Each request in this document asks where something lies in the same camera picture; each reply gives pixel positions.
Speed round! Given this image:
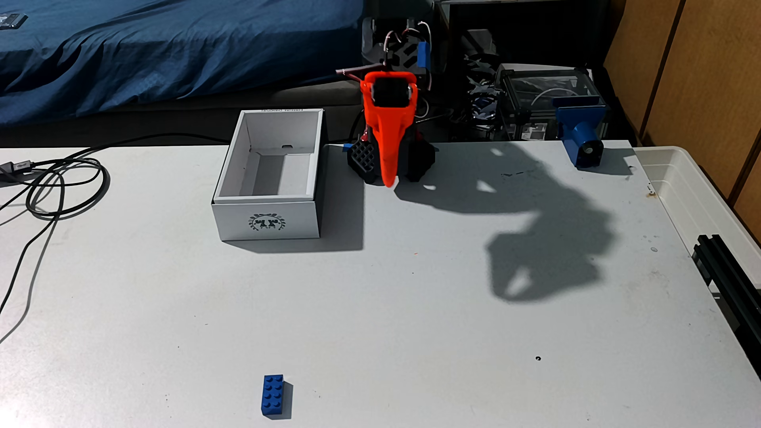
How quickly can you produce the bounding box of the blue toy brick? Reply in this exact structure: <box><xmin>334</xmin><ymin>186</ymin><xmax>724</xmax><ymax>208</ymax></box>
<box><xmin>261</xmin><ymin>374</ymin><xmax>285</xmax><ymax>416</ymax></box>

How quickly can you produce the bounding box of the white cardboard box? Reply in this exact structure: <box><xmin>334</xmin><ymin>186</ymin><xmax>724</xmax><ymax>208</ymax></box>
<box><xmin>212</xmin><ymin>108</ymin><xmax>327</xmax><ymax>242</ymax></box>

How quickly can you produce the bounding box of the blue printed clamp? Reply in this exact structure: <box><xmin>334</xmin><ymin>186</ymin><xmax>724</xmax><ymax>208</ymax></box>
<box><xmin>554</xmin><ymin>98</ymin><xmax>608</xmax><ymax>170</ymax></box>

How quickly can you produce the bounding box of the blue bed sheet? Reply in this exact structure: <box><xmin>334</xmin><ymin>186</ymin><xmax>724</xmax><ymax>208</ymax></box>
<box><xmin>0</xmin><ymin>0</ymin><xmax>365</xmax><ymax>126</ymax></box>

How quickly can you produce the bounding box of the white plastic bin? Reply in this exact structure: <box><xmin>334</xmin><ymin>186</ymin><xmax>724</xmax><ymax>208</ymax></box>
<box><xmin>633</xmin><ymin>145</ymin><xmax>761</xmax><ymax>287</ymax></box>

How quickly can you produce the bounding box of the brown wooden wardrobe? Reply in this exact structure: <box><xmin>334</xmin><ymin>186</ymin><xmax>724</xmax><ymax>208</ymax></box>
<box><xmin>603</xmin><ymin>0</ymin><xmax>761</xmax><ymax>245</ymax></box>

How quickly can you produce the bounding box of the black aluminium extrusion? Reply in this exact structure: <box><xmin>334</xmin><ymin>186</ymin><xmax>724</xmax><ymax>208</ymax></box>
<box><xmin>691</xmin><ymin>234</ymin><xmax>761</xmax><ymax>379</ymax></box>

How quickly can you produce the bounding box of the clear-walled black enclosure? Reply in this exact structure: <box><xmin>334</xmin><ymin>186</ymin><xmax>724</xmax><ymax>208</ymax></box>
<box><xmin>496</xmin><ymin>64</ymin><xmax>601</xmax><ymax>142</ymax></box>

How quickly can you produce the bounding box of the grey bed frame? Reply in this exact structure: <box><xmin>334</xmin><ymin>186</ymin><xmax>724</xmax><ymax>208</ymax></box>
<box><xmin>0</xmin><ymin>80</ymin><xmax>365</xmax><ymax>149</ymax></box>

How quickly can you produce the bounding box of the black cable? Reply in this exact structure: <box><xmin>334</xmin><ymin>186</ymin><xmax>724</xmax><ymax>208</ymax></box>
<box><xmin>0</xmin><ymin>132</ymin><xmax>233</xmax><ymax>346</ymax></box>

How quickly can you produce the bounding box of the black cable plug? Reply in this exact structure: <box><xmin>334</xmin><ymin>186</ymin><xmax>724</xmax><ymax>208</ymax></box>
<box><xmin>0</xmin><ymin>160</ymin><xmax>33</xmax><ymax>183</ymax></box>

